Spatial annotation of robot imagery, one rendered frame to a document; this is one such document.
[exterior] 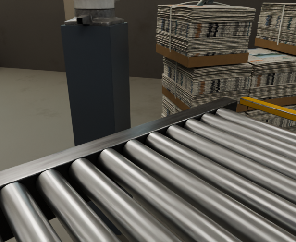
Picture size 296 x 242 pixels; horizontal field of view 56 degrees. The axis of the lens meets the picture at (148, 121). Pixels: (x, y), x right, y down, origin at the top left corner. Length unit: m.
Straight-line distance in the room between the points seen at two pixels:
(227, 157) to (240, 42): 0.75
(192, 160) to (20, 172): 0.33
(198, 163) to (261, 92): 0.89
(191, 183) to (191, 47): 0.74
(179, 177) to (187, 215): 0.10
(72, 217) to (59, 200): 0.05
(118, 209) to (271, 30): 1.43
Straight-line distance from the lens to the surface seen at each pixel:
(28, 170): 0.58
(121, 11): 4.15
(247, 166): 0.59
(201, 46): 1.17
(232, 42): 1.25
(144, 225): 0.43
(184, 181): 0.52
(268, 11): 1.75
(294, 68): 1.50
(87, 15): 1.11
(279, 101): 1.50
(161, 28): 1.41
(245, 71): 1.32
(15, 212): 0.49
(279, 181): 0.56
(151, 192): 0.49
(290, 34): 1.61
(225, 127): 0.75
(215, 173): 0.55
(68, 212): 0.47
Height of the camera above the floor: 1.10
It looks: 24 degrees down
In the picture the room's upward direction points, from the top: straight up
